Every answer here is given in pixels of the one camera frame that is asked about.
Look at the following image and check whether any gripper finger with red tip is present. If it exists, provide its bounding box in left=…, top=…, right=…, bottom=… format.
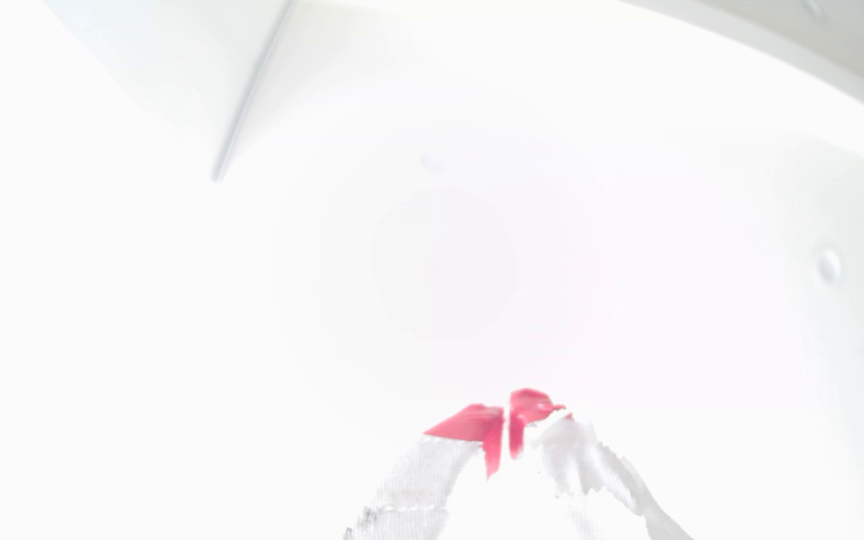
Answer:
left=342, top=403, right=506, bottom=540
left=509, top=387, right=696, bottom=540

